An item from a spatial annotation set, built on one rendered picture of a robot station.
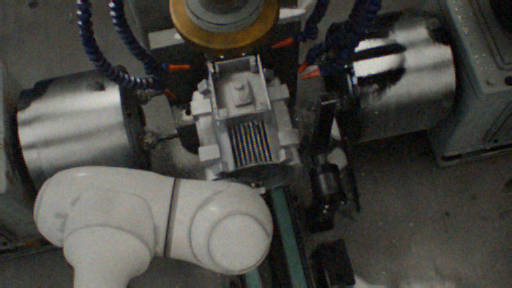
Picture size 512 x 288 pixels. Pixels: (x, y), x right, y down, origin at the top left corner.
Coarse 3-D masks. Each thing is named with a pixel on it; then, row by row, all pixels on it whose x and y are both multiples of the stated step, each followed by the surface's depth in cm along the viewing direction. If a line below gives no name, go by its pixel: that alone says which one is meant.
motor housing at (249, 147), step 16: (208, 96) 123; (272, 112) 121; (288, 112) 125; (208, 128) 121; (240, 128) 117; (256, 128) 116; (272, 128) 119; (288, 128) 120; (208, 144) 119; (224, 144) 118; (240, 144) 115; (256, 144) 116; (272, 144) 117; (224, 160) 117; (240, 160) 115; (256, 160) 114; (272, 160) 115; (208, 176) 119; (240, 176) 129; (256, 176) 130; (272, 176) 128; (288, 176) 125
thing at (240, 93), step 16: (208, 64) 117; (224, 64) 118; (240, 64) 119; (224, 80) 119; (240, 80) 118; (256, 80) 119; (224, 96) 118; (240, 96) 115; (256, 96) 118; (240, 112) 116; (256, 112) 113; (224, 128) 117
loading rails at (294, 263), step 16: (272, 192) 131; (288, 192) 129; (272, 208) 136; (288, 208) 129; (288, 224) 128; (272, 240) 137; (288, 240) 126; (288, 256) 125; (304, 256) 124; (256, 272) 124; (288, 272) 127; (304, 272) 124; (320, 272) 133
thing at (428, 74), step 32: (384, 32) 117; (416, 32) 117; (352, 64) 115; (384, 64) 115; (416, 64) 115; (448, 64) 117; (352, 96) 117; (384, 96) 115; (416, 96) 116; (448, 96) 119; (352, 128) 123; (384, 128) 120; (416, 128) 124
